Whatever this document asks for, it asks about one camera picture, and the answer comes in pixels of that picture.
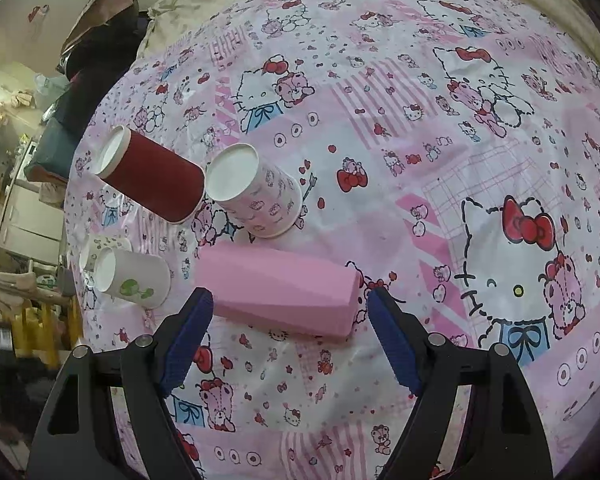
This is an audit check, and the red ribbed paper cup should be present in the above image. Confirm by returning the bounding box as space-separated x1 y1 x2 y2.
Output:
92 126 206 223

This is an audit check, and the pink faceted cup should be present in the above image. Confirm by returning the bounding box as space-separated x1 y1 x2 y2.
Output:
195 245 360 338

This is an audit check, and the cartoon print paper cup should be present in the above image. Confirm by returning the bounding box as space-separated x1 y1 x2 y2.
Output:
79 234 132 272

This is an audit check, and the pink Hello Kitty bedsheet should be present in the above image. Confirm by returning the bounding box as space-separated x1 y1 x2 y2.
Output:
65 0 600 479

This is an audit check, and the green print paper cup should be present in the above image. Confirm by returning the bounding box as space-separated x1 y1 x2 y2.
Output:
93 248 171 310

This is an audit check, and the pink dotted white paper cup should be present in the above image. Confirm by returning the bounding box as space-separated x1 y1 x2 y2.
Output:
206 143 303 238

